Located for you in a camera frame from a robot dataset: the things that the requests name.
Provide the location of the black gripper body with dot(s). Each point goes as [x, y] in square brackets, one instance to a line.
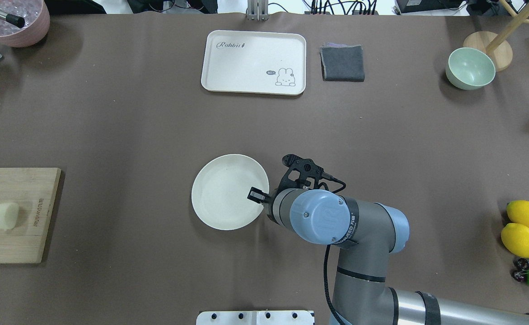
[258, 195]

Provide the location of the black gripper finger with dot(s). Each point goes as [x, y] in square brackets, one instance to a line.
[258, 196]

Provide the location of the cream round plate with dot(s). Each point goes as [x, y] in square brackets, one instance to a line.
[219, 194]

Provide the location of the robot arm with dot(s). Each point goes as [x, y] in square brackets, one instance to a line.
[366, 234]

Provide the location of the cream rabbit tray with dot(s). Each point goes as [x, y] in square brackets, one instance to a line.
[254, 62]

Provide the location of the white bun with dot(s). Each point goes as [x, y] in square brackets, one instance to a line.
[9, 213]

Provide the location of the grey folded cloth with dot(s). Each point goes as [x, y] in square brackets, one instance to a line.
[342, 62]

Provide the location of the mint green bowl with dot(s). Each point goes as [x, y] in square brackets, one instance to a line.
[469, 69]

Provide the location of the yellow lemon far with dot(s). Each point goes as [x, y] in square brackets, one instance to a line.
[518, 212]

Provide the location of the yellow lemon near lime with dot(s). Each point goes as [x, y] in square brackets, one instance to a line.
[515, 237]

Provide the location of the bamboo cutting board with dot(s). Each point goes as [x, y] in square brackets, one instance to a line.
[34, 191]

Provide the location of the wooden cup stand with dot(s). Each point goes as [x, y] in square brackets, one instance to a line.
[496, 46]

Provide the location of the dark cherries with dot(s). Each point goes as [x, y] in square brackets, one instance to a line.
[521, 270]

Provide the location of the pink ice bowl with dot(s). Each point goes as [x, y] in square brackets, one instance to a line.
[37, 22]

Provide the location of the black tool in bowl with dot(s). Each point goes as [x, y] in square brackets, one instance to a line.
[12, 19]

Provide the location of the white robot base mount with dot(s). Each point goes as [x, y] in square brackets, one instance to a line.
[262, 317]

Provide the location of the aluminium frame post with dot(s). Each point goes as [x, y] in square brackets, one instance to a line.
[257, 10]

